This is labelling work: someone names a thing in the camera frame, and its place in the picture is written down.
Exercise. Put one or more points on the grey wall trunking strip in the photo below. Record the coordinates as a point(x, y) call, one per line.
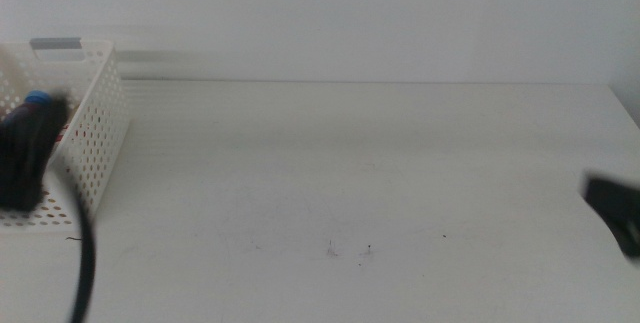
point(200, 57)

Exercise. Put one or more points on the blue capped water bottle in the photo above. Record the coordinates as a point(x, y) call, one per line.
point(39, 97)

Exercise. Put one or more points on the white perforated plastic basket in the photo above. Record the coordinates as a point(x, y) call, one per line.
point(100, 143)

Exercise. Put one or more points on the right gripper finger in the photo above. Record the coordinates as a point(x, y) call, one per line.
point(620, 208)

